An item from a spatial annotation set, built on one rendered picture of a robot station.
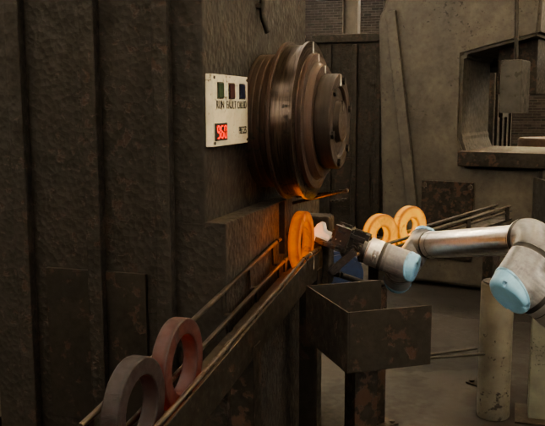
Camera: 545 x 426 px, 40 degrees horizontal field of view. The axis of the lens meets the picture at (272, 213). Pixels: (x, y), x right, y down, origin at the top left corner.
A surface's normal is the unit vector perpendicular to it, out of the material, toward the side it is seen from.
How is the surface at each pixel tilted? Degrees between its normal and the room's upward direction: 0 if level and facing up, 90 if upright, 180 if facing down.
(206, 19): 90
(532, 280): 73
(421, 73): 90
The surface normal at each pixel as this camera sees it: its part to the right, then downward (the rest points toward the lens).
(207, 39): 0.95, 0.04
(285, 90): -0.28, -0.28
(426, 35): -0.52, 0.12
